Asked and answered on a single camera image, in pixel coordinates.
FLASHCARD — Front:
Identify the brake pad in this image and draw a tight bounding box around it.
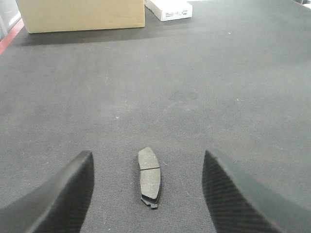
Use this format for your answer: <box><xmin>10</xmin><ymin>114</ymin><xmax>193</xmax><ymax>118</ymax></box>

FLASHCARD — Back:
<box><xmin>138</xmin><ymin>147</ymin><xmax>162</xmax><ymax>209</ymax></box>

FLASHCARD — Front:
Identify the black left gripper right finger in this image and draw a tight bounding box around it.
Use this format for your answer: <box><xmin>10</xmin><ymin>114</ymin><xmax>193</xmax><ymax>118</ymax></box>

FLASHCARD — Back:
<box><xmin>202</xmin><ymin>149</ymin><xmax>311</xmax><ymax>233</ymax></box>

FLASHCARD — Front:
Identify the dark conveyor belt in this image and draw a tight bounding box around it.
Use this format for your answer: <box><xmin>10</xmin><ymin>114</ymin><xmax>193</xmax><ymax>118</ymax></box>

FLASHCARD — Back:
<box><xmin>0</xmin><ymin>0</ymin><xmax>311</xmax><ymax>233</ymax></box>

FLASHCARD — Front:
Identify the cardboard box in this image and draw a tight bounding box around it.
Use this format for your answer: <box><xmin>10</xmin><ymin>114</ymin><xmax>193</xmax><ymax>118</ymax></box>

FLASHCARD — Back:
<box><xmin>17</xmin><ymin>0</ymin><xmax>145</xmax><ymax>33</ymax></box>

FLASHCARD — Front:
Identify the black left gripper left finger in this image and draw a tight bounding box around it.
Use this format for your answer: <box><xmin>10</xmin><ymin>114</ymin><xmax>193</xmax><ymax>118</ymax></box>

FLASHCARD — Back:
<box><xmin>0</xmin><ymin>150</ymin><xmax>94</xmax><ymax>233</ymax></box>

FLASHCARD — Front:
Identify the red conveyor frame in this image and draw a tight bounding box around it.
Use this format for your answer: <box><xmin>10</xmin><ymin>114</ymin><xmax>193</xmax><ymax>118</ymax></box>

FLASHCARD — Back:
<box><xmin>0</xmin><ymin>19</ymin><xmax>24</xmax><ymax>54</ymax></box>

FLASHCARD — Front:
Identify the long white box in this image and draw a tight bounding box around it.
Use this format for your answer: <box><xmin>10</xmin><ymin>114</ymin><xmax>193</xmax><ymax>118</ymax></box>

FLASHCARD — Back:
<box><xmin>144</xmin><ymin>0</ymin><xmax>192</xmax><ymax>21</ymax></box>

